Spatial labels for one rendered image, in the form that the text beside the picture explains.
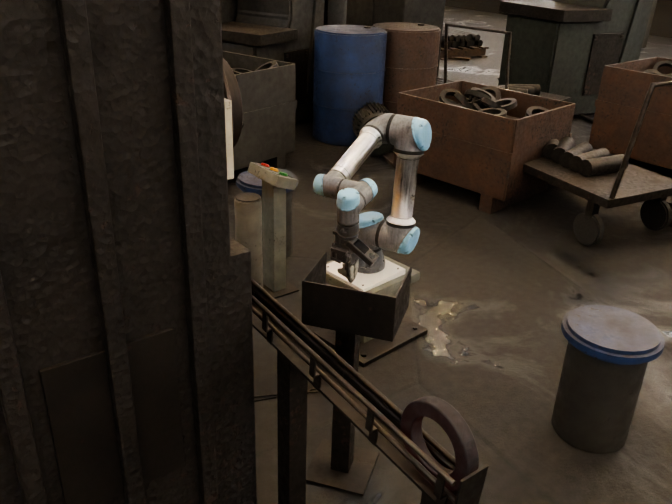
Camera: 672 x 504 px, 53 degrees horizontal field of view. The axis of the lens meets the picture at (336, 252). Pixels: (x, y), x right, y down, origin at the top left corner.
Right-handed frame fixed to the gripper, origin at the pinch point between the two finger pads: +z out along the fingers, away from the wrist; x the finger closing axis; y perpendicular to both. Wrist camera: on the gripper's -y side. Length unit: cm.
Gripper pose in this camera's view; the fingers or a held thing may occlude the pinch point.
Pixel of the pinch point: (353, 279)
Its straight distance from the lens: 240.1
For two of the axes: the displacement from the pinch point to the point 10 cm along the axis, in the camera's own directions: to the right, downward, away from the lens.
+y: -8.7, -2.9, 4.1
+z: 0.1, 8.1, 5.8
